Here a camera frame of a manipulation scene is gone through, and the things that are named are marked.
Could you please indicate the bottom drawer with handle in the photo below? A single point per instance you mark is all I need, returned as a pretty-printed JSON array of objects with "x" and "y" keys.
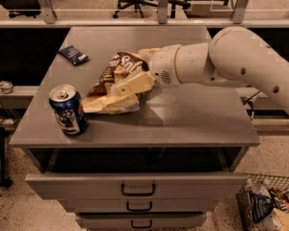
[{"x": 141, "y": 221}]

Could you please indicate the dark blue snack packet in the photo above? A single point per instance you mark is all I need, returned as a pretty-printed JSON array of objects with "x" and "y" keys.
[{"x": 73, "y": 55}]

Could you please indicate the dark blue snack bag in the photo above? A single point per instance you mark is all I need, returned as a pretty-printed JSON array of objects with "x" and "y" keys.
[{"x": 261, "y": 206}]

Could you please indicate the wire basket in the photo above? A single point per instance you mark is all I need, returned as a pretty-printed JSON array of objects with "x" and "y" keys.
[{"x": 260, "y": 184}]

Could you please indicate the drawer with handle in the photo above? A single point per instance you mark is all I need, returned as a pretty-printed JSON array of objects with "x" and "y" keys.
[
  {"x": 106, "y": 186},
  {"x": 139, "y": 205},
  {"x": 141, "y": 221}
]

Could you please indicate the yellow snack bag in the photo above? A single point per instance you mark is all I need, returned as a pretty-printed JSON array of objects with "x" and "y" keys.
[{"x": 281, "y": 219}]

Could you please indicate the red snack bag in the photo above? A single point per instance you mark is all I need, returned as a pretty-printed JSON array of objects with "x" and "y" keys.
[{"x": 280, "y": 200}]

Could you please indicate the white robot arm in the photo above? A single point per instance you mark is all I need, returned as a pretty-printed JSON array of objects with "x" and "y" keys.
[{"x": 234, "y": 57}]

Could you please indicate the top drawer with handle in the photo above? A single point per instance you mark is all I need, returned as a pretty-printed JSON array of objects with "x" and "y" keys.
[{"x": 106, "y": 186}]

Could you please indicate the black office chair centre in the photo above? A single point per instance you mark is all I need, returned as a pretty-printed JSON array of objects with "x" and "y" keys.
[{"x": 165, "y": 8}]

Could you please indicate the brown chip bag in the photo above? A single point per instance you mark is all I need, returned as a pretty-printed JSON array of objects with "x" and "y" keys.
[{"x": 101, "y": 99}]

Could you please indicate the blue pepsi can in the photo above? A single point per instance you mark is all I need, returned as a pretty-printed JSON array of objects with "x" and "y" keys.
[{"x": 65, "y": 102}]

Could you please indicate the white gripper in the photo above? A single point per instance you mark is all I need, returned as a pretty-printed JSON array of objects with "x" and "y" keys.
[{"x": 162, "y": 65}]

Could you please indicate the middle drawer with handle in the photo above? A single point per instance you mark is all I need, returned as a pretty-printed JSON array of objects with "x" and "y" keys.
[{"x": 139, "y": 205}]

